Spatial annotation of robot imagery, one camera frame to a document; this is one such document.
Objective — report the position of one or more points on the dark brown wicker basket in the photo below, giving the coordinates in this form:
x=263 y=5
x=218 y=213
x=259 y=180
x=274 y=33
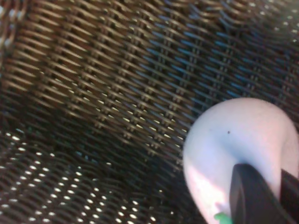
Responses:
x=105 y=93

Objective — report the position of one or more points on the pink toy peach green leaf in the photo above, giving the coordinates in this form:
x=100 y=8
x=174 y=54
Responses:
x=233 y=144

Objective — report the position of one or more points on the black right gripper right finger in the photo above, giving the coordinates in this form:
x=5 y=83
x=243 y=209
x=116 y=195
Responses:
x=292 y=196

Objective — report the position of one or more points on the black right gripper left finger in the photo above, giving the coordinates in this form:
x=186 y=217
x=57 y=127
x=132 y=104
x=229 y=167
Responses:
x=252 y=198

